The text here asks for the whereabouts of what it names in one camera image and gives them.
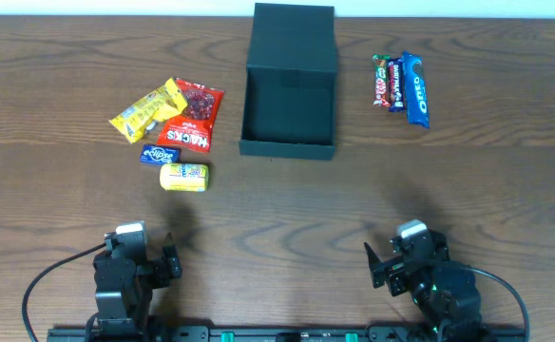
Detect yellow snack bag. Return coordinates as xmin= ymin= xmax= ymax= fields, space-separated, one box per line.
xmin=109 ymin=78 xmax=187 ymax=143

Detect red Hacks candy bag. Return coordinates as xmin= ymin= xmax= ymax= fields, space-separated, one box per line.
xmin=156 ymin=78 xmax=224 ymax=154

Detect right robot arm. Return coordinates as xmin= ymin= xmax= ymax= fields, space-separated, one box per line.
xmin=364 ymin=229 xmax=495 ymax=341

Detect yellow Mentos gum bottle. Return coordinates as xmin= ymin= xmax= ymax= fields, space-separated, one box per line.
xmin=160 ymin=163 xmax=209 ymax=192

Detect blue Eclipse mint tin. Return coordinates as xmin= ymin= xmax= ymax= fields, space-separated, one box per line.
xmin=139 ymin=144 xmax=181 ymax=165

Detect blue Oreo cookie pack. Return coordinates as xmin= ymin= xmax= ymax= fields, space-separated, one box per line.
xmin=402 ymin=51 xmax=430 ymax=129

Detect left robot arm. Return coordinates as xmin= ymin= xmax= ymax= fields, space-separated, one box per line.
xmin=84 ymin=232 xmax=182 ymax=341

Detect dark green cardboard box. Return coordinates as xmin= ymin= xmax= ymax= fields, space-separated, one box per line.
xmin=239 ymin=3 xmax=338 ymax=161

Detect KitKat Milo chocolate bar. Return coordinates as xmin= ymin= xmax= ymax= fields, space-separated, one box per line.
xmin=373 ymin=54 xmax=391 ymax=107

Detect Dairy Milk chocolate bar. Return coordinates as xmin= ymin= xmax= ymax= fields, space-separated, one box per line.
xmin=388 ymin=58 xmax=406 ymax=112

